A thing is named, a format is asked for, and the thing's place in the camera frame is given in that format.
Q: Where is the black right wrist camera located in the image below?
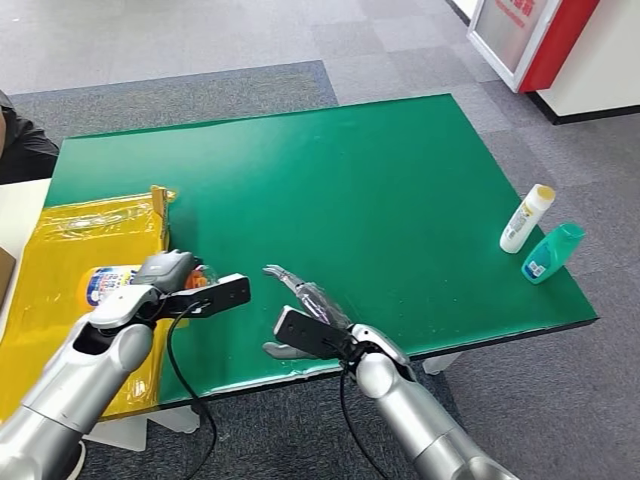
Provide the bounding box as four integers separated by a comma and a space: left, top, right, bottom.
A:
272, 305, 357, 364

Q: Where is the white table foot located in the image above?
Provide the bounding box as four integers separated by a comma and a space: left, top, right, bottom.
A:
81, 404, 202, 454
422, 351, 464, 378

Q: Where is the yellow tape-wrapped box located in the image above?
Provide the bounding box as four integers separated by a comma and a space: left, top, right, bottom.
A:
0, 185, 177, 423

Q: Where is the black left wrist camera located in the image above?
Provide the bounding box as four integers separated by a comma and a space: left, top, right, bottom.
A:
158, 273, 252, 321

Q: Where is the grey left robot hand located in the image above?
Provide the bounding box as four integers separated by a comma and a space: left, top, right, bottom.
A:
131, 248, 198, 295

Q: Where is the black cable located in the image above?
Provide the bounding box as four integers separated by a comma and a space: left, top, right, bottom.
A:
165, 301, 220, 480
339, 366, 389, 480

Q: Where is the green table mat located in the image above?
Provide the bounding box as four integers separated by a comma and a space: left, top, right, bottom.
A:
44, 92, 599, 407

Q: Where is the orange bottle with clear cap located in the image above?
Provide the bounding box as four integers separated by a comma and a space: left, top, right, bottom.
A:
76, 263, 220, 311

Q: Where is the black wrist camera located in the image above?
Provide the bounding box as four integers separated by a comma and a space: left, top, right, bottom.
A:
158, 273, 252, 321
272, 305, 357, 364

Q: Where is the white counter with black base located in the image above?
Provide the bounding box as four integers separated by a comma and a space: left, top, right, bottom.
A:
528, 0, 640, 126

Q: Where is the white side table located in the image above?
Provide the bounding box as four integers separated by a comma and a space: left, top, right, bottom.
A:
0, 177, 53, 333

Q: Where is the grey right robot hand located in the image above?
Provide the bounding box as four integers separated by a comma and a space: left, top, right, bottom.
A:
261, 264, 355, 363

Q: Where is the teal plastic bottle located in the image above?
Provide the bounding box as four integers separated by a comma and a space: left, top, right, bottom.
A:
521, 222, 586, 285

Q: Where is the red and white display cabinet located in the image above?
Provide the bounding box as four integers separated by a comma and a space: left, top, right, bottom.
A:
466, 0, 601, 95

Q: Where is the brown cardboard piece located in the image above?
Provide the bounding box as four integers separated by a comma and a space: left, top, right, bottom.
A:
0, 246, 17, 312

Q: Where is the person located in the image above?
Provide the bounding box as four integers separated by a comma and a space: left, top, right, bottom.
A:
0, 89, 60, 186

